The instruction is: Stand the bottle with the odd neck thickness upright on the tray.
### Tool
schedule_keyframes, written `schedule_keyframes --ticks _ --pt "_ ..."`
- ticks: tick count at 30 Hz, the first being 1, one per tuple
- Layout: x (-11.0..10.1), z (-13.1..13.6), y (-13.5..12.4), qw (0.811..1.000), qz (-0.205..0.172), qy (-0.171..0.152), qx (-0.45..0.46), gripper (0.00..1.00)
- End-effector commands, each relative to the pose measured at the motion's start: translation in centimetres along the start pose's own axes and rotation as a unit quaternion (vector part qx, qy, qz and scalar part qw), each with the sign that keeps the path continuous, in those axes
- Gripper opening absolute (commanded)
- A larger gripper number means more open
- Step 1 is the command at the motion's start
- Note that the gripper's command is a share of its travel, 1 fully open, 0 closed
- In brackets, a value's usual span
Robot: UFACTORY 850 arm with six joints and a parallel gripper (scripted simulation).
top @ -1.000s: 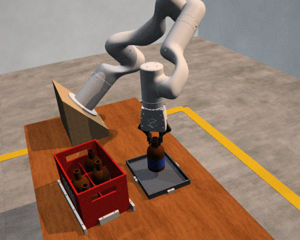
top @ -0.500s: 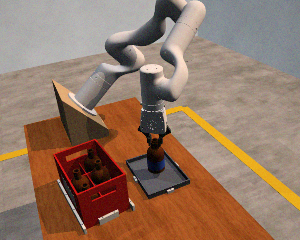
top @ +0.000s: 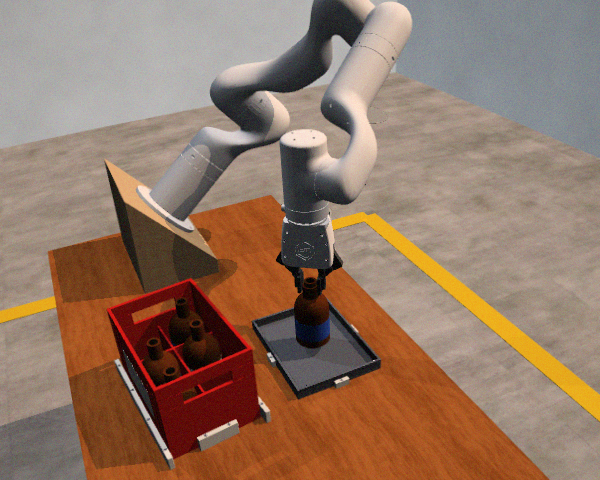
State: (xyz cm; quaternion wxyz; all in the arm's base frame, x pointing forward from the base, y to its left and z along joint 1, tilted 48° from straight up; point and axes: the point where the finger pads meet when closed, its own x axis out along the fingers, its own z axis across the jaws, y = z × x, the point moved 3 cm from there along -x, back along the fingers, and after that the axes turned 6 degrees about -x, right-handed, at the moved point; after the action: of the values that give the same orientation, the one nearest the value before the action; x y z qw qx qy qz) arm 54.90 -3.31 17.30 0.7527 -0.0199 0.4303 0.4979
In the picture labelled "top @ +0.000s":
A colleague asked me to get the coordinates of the red crate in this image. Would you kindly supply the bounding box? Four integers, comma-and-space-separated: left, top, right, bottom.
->
111, 285, 261, 460

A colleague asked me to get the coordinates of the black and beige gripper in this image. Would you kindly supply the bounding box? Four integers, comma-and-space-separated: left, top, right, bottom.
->
276, 215, 343, 295

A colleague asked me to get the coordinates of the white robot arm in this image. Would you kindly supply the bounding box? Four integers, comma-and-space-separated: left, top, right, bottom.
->
136, 0, 412, 233

